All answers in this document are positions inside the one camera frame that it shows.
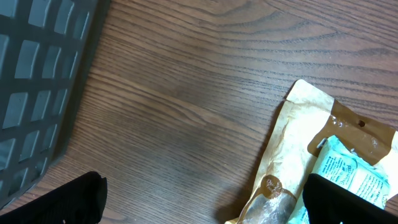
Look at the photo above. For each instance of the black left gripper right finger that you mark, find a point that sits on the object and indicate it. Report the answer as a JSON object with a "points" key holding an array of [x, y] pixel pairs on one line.
{"points": [[328, 203]]}

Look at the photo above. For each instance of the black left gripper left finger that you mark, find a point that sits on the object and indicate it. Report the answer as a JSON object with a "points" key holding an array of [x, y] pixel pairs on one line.
{"points": [[80, 201]]}

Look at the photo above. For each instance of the teal wet wipes pack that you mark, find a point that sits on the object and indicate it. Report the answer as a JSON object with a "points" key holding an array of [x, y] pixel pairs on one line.
{"points": [[345, 169]]}

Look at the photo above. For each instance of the brown snack bag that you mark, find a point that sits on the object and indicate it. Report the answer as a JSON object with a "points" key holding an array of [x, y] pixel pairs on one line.
{"points": [[307, 119]]}

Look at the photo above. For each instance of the dark grey plastic basket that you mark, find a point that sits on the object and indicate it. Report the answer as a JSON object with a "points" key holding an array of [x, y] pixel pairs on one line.
{"points": [[47, 48]]}

